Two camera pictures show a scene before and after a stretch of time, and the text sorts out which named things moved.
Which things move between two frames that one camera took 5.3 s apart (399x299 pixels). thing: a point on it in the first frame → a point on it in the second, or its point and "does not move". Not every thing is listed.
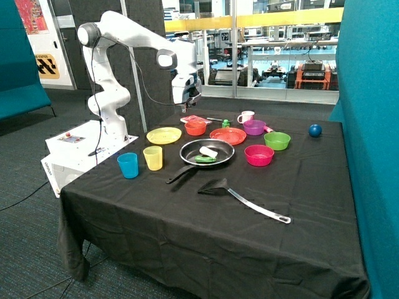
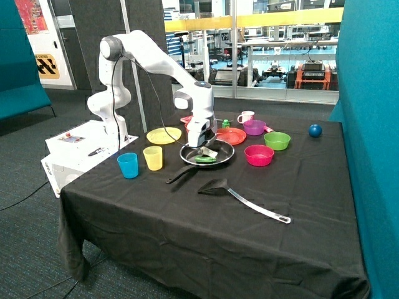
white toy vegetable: [208, 151] does not move
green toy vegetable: [200, 159] does not move
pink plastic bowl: [259, 155] does not move
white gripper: [186, 88] → [201, 132]
